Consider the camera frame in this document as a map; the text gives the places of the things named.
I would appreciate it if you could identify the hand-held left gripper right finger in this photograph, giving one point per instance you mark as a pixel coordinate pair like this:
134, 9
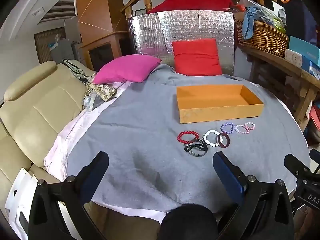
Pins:
228, 177

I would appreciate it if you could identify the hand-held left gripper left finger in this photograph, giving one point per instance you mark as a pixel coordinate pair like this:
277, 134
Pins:
96, 170

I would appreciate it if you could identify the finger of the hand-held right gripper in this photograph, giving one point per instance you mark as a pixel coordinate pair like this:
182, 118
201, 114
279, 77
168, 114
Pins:
315, 157
296, 166

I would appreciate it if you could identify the dark red bangle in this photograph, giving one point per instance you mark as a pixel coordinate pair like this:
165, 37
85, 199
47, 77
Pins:
228, 142

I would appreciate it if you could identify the orange cardboard box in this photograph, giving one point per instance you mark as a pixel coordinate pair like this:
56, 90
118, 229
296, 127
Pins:
220, 115

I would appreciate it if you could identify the red bag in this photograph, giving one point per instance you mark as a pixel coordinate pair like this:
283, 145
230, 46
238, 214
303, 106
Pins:
315, 122

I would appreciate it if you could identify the black open bangle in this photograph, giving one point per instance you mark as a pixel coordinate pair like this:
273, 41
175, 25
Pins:
192, 146

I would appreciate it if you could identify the dark cloth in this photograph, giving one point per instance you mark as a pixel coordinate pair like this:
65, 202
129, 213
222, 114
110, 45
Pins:
187, 222

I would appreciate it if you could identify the grey blanket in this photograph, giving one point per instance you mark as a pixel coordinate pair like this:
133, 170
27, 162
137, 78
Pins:
150, 135

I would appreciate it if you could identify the brown patterned cloth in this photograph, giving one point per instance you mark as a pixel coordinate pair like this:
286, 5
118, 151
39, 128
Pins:
102, 91

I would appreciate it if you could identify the beige leather sofa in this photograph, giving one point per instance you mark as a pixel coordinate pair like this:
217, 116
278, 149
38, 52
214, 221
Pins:
40, 110

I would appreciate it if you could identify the wooden bench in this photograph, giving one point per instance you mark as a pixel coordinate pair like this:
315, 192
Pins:
282, 66

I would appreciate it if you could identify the white patterned box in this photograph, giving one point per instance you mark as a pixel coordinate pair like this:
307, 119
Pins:
295, 58

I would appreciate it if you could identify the striped black white cloth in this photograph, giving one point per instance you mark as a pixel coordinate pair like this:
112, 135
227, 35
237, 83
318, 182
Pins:
75, 70

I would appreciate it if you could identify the magenta pillow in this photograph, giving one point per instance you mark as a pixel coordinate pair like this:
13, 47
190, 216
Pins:
125, 70

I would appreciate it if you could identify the teal box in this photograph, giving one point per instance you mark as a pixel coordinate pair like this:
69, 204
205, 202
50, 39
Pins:
305, 47

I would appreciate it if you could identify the red pillow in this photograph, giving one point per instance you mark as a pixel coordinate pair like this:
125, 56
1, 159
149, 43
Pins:
197, 57

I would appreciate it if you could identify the wicker basket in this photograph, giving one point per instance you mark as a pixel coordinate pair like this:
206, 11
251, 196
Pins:
262, 38

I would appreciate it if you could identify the dark navy garment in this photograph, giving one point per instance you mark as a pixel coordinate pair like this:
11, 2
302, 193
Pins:
300, 20

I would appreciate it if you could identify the silver foil insulation board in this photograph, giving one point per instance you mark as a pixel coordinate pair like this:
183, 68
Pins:
150, 32

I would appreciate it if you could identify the clear plastic bag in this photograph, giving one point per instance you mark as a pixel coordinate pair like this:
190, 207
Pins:
270, 15

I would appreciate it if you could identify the blue cloth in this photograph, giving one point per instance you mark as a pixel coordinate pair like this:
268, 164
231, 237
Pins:
250, 22

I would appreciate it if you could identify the wooden cabinet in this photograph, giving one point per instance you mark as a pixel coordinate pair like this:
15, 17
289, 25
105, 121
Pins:
100, 12

